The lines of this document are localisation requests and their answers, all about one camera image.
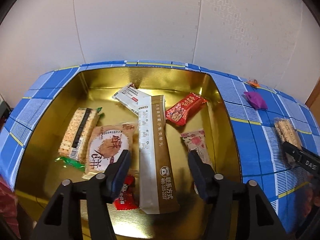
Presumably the small red candy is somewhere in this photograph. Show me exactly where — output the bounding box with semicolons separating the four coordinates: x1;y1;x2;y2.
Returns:
113;175;138;211

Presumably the rice cracker clear pack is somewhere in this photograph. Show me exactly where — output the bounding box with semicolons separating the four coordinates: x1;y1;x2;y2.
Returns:
273;117;303;169

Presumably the round pastry brown packet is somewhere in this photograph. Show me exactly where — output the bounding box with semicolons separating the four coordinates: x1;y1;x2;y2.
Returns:
82;122;137;179

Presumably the cracker pack with green ends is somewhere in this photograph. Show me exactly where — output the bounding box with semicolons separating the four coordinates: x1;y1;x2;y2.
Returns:
55;107;103;171

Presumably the long brown white snack bar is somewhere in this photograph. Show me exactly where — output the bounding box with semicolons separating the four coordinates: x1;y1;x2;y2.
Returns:
138;95;180;215

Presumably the pink floral snack packet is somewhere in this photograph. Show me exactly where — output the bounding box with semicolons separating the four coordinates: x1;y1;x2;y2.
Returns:
181;129;215;200

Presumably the purple snack pouch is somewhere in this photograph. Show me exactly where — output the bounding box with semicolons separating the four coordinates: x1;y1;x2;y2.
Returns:
244;92;268;110

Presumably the orange-ended clear candy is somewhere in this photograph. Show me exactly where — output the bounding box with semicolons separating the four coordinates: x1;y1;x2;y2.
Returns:
247;79;260;88

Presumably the white sachet packet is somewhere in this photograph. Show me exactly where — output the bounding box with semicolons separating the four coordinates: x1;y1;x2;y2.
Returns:
112;83;149;116

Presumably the red patterned snack packet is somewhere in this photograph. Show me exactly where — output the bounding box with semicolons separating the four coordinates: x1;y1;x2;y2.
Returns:
165;92;208;126

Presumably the blue plaid tablecloth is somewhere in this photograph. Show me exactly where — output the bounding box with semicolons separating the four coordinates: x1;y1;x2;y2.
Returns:
1;61;319;239

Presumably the wooden door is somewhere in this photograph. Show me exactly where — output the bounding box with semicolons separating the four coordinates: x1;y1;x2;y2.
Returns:
305;79;320;124

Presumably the red ruffled fabric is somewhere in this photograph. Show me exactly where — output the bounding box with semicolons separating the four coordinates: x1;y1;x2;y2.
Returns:
0;177;21;239

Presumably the gold tin box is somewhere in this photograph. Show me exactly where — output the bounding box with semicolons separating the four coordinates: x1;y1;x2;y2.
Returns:
15;67;240;239

